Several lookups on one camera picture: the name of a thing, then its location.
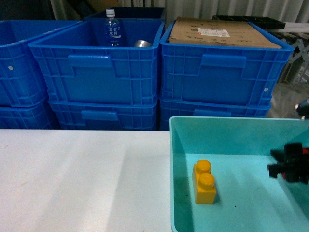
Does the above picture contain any silver metal can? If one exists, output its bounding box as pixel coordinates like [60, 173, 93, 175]
[134, 40, 152, 48]

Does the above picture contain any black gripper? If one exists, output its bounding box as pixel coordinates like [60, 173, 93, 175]
[267, 143, 309, 184]

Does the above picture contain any blue crate left upper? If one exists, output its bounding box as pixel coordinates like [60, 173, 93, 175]
[0, 20, 78, 108]

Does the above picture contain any yellow two-stud toy block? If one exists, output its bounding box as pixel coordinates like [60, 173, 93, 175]
[192, 159, 216, 204]

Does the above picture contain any black flat tray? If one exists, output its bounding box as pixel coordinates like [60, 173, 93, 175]
[212, 15, 286, 29]

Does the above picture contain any blue crate centre lower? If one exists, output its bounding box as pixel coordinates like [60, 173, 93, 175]
[48, 100, 157, 131]

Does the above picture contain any blue crate right upper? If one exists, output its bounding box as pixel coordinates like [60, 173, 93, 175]
[160, 21, 294, 106]

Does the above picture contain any teal plastic bin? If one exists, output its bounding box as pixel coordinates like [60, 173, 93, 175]
[169, 116, 309, 232]

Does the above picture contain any blue crate centre upper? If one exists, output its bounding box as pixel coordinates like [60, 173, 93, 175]
[29, 19, 165, 105]

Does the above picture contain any expandable roller conveyor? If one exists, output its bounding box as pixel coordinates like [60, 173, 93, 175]
[271, 32, 309, 84]

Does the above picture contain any blue crate right lower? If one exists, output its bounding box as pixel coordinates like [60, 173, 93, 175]
[159, 98, 271, 131]

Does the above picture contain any blue crate left lower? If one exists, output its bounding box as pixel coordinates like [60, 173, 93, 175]
[0, 99, 61, 130]

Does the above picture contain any clear water bottle blue label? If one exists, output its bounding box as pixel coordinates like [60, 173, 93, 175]
[104, 9, 122, 47]

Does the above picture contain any brown cardboard box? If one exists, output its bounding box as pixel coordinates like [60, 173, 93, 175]
[168, 17, 281, 49]

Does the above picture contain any blue crate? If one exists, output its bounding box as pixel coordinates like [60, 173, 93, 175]
[0, 99, 61, 130]
[0, 20, 78, 108]
[48, 100, 157, 131]
[29, 19, 165, 105]
[159, 98, 271, 131]
[160, 21, 294, 106]

